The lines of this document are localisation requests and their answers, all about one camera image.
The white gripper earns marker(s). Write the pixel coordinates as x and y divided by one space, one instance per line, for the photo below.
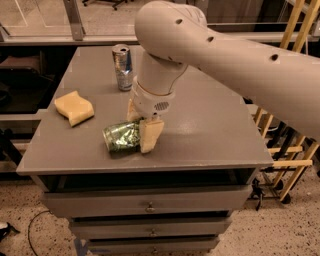
150 102

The green crushed can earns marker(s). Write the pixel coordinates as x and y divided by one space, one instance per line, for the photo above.
122 136

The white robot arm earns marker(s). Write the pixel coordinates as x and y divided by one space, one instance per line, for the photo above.
174 36

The silver blue tall can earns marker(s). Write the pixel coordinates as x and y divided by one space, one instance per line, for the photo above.
123 66

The yellow sponge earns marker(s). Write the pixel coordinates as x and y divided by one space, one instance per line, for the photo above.
75 108

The grey drawer cabinet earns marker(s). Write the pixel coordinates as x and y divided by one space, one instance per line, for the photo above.
209 139

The top grey drawer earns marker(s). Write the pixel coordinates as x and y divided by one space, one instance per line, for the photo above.
146 201

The grey drawer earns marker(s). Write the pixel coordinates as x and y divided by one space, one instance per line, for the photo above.
154 245
146 201
150 228

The middle grey drawer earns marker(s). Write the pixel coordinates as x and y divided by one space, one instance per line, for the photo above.
150 228

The office chair base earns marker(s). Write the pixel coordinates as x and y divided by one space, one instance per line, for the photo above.
113 3

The bottom grey drawer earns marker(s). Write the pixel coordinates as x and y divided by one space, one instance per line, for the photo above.
154 245

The metal railing frame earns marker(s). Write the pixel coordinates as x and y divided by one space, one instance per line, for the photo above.
46 19

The wooden rack frame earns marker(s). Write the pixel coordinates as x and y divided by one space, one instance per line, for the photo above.
285 156

